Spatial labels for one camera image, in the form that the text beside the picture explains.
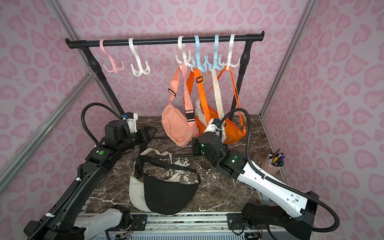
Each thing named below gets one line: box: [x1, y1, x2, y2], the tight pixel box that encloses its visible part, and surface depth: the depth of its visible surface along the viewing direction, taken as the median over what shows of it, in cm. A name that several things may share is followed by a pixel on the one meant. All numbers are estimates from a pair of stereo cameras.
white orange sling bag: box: [193, 68, 226, 126], surface depth 65 cm
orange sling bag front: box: [186, 67, 211, 136], surface depth 65 cm
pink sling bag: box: [162, 63, 200, 147], surface depth 84 cm
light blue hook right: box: [206, 34, 225, 71], surface depth 59 cm
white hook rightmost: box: [219, 34, 241, 71], surface depth 58 cm
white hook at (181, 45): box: [175, 35, 195, 67], surface depth 56 cm
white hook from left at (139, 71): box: [128, 37, 151, 77], surface depth 55 cm
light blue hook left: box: [190, 35, 208, 73], surface depth 59 cm
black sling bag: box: [134, 155, 201, 215], surface depth 82 cm
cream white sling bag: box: [129, 148, 181, 213], surface depth 85 cm
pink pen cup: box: [261, 146, 286, 175], surface depth 84 cm
